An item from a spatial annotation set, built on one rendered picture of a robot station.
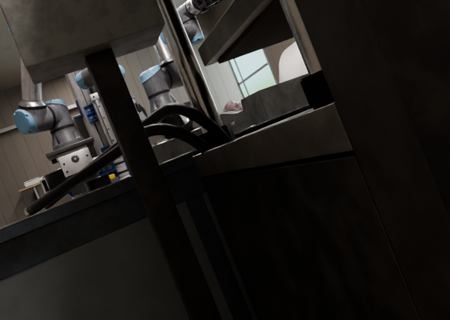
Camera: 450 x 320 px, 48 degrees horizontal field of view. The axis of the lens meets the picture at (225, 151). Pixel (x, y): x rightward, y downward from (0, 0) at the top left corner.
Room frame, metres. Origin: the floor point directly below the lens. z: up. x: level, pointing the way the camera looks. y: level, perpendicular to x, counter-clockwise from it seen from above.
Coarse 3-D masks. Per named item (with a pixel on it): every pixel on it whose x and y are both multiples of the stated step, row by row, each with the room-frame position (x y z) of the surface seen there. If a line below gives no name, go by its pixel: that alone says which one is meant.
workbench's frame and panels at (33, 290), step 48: (96, 192) 1.39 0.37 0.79; (192, 192) 1.48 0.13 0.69; (0, 240) 1.32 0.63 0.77; (48, 240) 1.37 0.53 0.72; (96, 240) 1.40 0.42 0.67; (144, 240) 1.43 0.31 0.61; (192, 240) 1.47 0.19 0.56; (0, 288) 1.33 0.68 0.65; (48, 288) 1.36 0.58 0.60; (96, 288) 1.39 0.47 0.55; (144, 288) 1.42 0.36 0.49; (240, 288) 1.49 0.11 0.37
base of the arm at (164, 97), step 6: (162, 90) 2.49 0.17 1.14; (168, 90) 2.51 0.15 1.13; (150, 96) 2.50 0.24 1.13; (156, 96) 2.48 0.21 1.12; (162, 96) 2.48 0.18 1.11; (168, 96) 2.49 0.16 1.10; (150, 102) 2.51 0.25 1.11; (156, 102) 2.48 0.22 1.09; (162, 102) 2.47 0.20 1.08; (168, 102) 2.47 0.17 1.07; (174, 102) 2.49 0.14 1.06; (150, 108) 2.52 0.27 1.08; (156, 108) 2.47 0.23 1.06
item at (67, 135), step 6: (66, 126) 2.35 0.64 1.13; (72, 126) 2.38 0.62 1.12; (54, 132) 2.35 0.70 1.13; (60, 132) 2.34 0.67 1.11; (66, 132) 2.34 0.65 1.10; (72, 132) 2.36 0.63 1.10; (78, 132) 2.40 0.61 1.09; (54, 138) 2.35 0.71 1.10; (60, 138) 2.33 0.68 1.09; (66, 138) 2.33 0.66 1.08; (72, 138) 2.34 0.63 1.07; (78, 138) 2.36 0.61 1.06; (54, 144) 2.35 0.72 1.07; (60, 144) 2.32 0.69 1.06; (66, 144) 2.32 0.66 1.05; (54, 150) 2.35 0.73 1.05
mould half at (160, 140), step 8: (192, 128) 1.77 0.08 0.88; (200, 128) 1.62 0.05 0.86; (152, 136) 1.70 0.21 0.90; (160, 136) 1.71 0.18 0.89; (160, 144) 1.58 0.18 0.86; (168, 144) 1.59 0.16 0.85; (176, 144) 1.59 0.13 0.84; (184, 144) 1.60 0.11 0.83; (160, 152) 1.58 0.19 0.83; (168, 152) 1.58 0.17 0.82; (176, 152) 1.59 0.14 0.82; (184, 152) 1.60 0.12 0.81; (160, 160) 1.58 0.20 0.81; (168, 160) 1.58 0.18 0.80
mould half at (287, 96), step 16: (288, 80) 1.82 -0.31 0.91; (256, 96) 1.76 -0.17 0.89; (272, 96) 1.77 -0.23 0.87; (288, 96) 1.81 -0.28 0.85; (304, 96) 1.85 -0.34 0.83; (224, 112) 1.96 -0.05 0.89; (240, 112) 1.87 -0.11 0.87; (256, 112) 1.79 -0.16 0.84; (272, 112) 1.75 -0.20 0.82; (240, 128) 1.90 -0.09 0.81
